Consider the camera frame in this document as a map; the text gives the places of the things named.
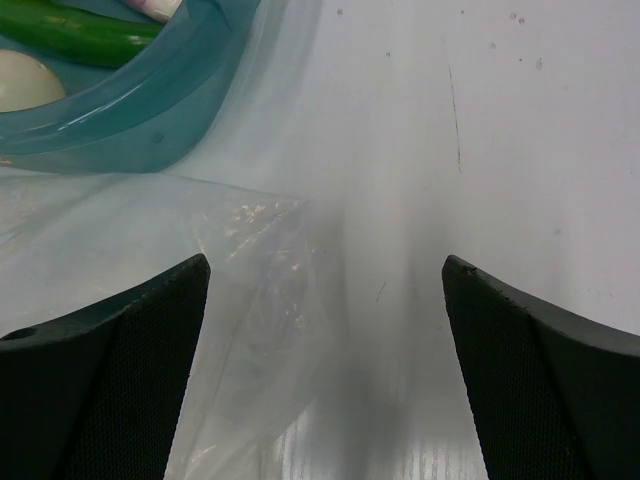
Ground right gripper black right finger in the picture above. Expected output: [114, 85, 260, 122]
[441, 256, 639, 479]

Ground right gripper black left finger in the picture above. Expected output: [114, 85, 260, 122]
[1, 254, 210, 479]

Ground clear zip top bag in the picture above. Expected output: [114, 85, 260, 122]
[1, 174, 333, 479]

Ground white egg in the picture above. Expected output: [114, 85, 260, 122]
[0, 49, 66, 112]

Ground purple eggplant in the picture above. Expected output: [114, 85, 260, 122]
[123, 0, 182, 23]

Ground teal translucent plastic tray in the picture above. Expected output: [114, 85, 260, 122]
[1, 1, 258, 173]

